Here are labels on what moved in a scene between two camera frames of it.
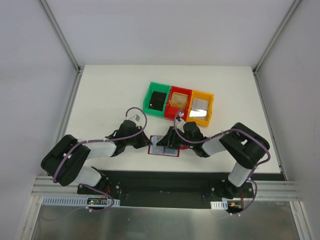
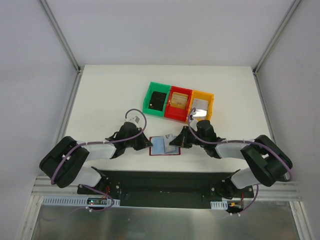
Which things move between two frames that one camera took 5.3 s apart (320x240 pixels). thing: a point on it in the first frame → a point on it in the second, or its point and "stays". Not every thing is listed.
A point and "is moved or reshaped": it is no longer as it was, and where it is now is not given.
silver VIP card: x=199 y=109 stays
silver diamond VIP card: x=159 y=149 is moved or reshaped
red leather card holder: x=155 y=149 stays
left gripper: x=138 y=139 stays
